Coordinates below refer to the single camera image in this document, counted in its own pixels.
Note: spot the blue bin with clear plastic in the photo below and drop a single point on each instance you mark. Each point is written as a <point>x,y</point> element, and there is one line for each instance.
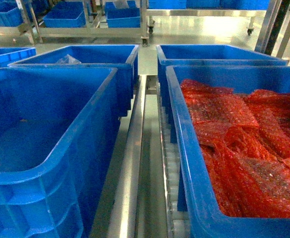
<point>122,57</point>

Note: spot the stainless steel shelf rack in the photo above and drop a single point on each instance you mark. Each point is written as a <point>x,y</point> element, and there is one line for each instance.
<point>141,190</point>

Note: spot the blue bin rear right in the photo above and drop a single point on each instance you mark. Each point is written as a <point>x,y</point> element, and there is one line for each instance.
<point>206,55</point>

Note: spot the empty blue bin front left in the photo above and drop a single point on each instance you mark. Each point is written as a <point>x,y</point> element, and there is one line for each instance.
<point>58,128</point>

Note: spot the blue bin with red bags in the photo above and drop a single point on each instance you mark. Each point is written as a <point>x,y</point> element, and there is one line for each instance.
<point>206,220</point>

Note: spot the blue bin far left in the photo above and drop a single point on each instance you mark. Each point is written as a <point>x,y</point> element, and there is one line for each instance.
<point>10,55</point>

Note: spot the clear plastic bag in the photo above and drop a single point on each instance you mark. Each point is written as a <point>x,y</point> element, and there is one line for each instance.
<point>68,59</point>

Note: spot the red bubble wrap bags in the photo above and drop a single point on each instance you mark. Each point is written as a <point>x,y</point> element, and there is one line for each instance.
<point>245,144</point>

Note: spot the distant steel cart with bins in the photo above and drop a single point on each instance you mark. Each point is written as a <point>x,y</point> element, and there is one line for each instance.
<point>90,29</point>

